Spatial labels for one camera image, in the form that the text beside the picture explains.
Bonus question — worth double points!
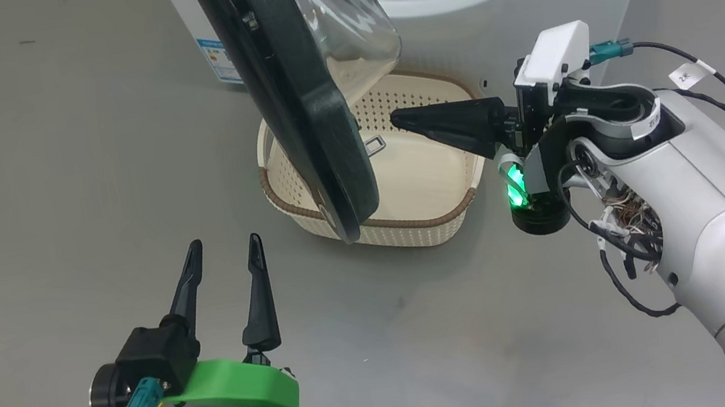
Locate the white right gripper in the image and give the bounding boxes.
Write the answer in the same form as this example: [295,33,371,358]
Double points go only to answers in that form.
[379,9,662,176]

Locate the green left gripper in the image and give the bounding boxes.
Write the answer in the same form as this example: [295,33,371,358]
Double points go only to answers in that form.
[137,227,303,407]

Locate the black-rimmed glass washer door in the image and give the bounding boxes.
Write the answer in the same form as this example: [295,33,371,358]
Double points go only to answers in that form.
[187,0,432,265]

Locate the cream perforated laundry basket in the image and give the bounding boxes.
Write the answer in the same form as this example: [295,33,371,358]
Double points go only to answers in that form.
[246,59,500,273]

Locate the blue energy label sticker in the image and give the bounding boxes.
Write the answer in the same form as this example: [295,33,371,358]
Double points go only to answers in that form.
[195,32,242,89]

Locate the right arm cable teal plug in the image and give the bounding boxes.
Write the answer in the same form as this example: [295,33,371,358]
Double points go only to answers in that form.
[536,21,725,331]

